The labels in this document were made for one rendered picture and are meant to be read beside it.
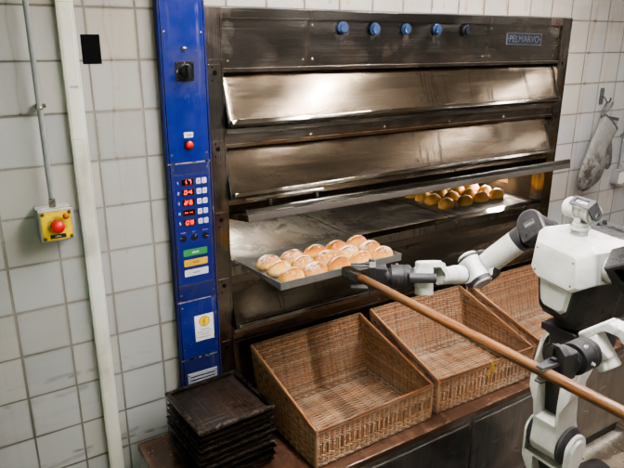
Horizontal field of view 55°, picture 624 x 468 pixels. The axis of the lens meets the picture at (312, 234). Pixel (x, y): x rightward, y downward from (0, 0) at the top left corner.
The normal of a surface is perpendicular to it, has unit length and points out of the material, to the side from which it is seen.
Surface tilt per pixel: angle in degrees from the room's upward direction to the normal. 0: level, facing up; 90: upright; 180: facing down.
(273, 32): 90
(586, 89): 90
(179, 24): 90
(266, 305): 70
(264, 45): 90
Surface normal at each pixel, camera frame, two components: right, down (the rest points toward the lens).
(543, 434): -0.83, 0.09
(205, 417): 0.00, -0.95
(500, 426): 0.54, 0.29
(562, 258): -0.94, 0.11
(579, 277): -0.43, 0.20
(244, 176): 0.51, -0.08
